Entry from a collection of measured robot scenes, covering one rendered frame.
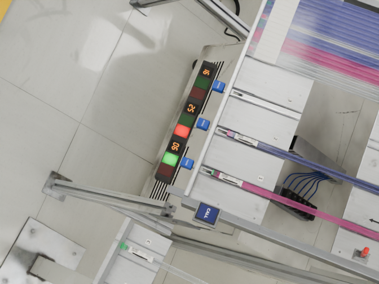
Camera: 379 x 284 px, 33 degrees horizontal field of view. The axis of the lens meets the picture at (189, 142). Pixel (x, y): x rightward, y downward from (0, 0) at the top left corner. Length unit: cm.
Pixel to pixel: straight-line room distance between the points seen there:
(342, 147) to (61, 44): 100
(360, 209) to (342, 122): 58
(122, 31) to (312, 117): 76
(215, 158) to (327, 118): 59
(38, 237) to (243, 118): 88
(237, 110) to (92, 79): 75
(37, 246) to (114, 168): 39
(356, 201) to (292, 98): 30
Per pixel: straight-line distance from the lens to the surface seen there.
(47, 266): 211
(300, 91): 167
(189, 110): 164
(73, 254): 225
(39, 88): 215
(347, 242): 161
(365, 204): 163
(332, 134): 211
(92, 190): 195
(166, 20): 243
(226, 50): 232
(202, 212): 153
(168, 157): 161
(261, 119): 163
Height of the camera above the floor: 195
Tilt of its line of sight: 52 degrees down
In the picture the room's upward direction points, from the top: 94 degrees clockwise
